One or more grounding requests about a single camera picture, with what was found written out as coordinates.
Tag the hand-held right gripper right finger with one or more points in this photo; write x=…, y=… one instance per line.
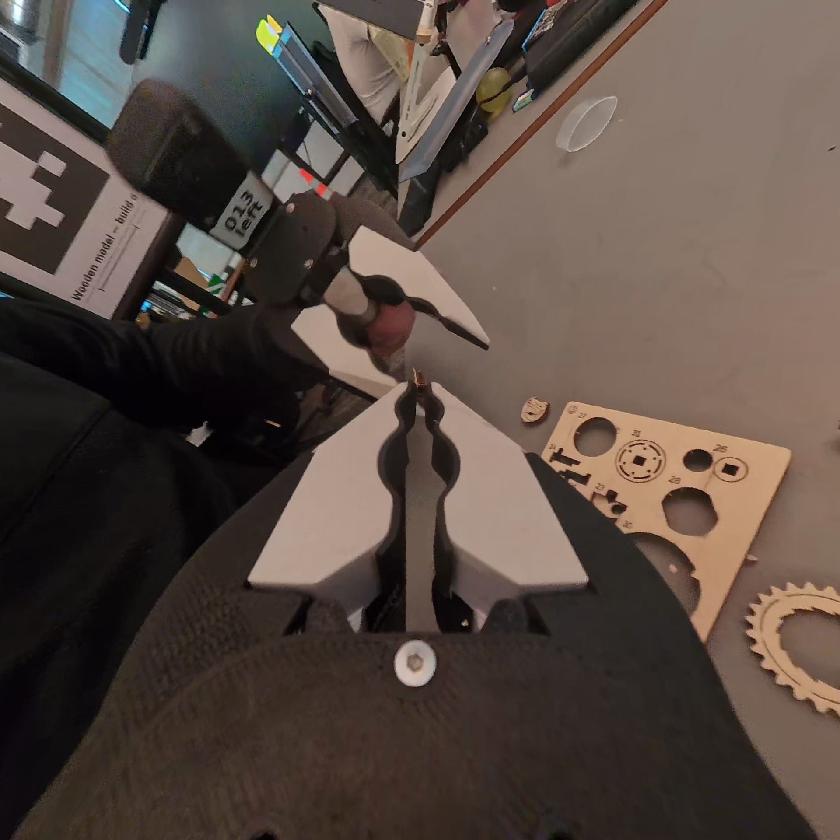
x=512, y=525

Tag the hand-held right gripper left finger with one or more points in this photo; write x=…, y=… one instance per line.
x=321, y=525

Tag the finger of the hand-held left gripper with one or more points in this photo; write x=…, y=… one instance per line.
x=341, y=358
x=413, y=269

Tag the small round wooden disc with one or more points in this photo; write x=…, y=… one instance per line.
x=421, y=382

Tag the wooden parts sheet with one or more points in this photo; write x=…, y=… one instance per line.
x=741, y=512

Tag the person's left forearm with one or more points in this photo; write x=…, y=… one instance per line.
x=164, y=367

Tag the person's left hand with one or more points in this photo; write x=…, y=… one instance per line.
x=392, y=328

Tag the black monitor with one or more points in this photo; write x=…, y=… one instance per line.
x=216, y=79

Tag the small wooden shield piece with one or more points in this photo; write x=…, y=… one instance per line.
x=535, y=410

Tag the framed marker sign board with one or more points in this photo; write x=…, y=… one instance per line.
x=98, y=249

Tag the blue grey plastic lid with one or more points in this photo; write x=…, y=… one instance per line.
x=466, y=98

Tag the yellow green ball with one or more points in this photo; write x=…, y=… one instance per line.
x=493, y=88

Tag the black flat board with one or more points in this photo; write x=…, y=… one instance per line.
x=374, y=16

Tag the black camera bar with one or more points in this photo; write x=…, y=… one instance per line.
x=141, y=29

